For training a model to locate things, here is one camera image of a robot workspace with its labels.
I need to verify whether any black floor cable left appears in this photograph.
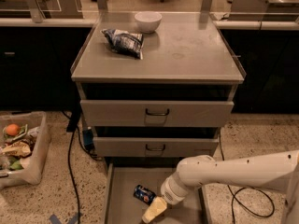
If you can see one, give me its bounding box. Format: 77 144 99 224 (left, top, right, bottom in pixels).
61 110 103 224

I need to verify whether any clear plastic bin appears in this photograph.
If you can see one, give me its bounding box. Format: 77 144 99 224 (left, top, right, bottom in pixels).
0 112 50 189

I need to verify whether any yellow snack bag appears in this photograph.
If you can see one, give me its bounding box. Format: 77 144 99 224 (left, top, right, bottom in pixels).
2 141 31 158

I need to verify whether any blue chip bag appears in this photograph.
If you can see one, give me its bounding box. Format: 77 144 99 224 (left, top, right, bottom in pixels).
101 29 144 60

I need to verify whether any grey bottom drawer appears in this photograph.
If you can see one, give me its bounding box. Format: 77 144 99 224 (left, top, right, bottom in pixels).
101 163 212 224

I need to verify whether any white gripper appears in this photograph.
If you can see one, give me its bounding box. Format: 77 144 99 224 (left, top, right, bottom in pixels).
142 173 190 223

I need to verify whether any grey top drawer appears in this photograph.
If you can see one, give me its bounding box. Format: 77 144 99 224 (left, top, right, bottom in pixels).
80 100 234 128

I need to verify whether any orange fruit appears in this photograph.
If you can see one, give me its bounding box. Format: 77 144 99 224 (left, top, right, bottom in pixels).
6 124 21 136

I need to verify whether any blue pepsi can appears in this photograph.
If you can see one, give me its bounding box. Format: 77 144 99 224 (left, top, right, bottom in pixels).
134 185 156 205

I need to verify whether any black floor cable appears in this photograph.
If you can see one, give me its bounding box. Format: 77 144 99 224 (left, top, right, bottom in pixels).
61 110 103 224
218 133 276 224

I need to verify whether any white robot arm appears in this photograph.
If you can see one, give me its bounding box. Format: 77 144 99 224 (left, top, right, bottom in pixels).
142 150 299 224

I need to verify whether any green snack item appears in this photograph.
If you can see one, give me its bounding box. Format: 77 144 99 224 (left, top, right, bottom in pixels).
9 160 22 171

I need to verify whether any white ceramic bowl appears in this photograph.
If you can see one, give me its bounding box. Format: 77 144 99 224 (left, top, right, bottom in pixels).
135 11 163 34

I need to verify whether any black floor cable right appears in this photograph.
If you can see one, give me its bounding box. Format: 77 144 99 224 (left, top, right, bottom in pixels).
218 133 276 224

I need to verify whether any blue power adapter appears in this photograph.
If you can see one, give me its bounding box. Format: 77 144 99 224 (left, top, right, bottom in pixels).
82 129 94 151

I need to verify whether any grey drawer cabinet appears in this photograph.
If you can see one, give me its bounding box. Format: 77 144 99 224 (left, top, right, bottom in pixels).
69 10 247 224

